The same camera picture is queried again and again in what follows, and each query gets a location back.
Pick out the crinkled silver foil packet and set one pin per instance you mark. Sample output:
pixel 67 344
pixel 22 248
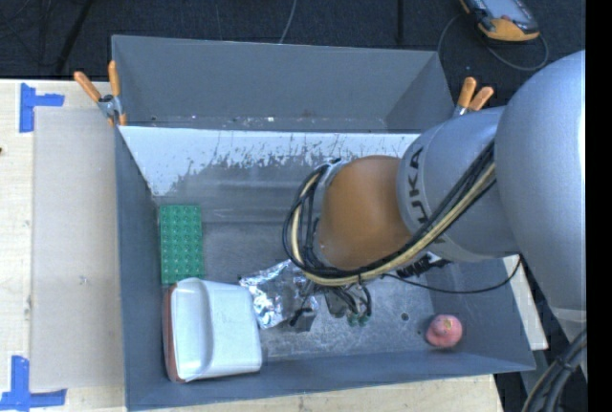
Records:
pixel 275 293

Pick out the dark green flat block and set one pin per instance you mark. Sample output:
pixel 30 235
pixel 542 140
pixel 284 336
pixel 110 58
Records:
pixel 181 243

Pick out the pale flat board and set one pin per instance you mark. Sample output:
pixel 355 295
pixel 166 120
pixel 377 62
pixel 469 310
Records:
pixel 72 233

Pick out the white plastic container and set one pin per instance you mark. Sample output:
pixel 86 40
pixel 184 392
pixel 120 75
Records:
pixel 215 329

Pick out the grey metal bin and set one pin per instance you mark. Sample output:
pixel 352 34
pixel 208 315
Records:
pixel 268 80

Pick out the pink toy fruit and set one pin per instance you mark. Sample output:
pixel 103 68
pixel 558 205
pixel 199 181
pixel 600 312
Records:
pixel 443 331

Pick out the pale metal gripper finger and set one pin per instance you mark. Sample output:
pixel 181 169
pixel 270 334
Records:
pixel 306 320

